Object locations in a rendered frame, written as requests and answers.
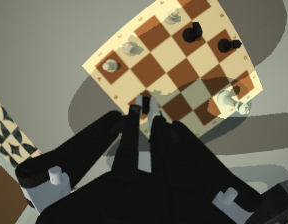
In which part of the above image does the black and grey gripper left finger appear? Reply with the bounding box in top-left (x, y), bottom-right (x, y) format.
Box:
top-left (15, 94), bottom-right (142, 224)

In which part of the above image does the black chess piece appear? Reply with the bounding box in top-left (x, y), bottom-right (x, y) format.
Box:
top-left (182, 22), bottom-right (203, 43)
top-left (142, 96), bottom-right (150, 115)
top-left (218, 38), bottom-right (242, 53)

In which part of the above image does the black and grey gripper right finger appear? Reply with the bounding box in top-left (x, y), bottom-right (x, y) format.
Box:
top-left (148, 97), bottom-right (263, 224)

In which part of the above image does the brown and cream chessboard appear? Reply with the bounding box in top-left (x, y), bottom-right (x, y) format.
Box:
top-left (82, 0), bottom-right (263, 138)

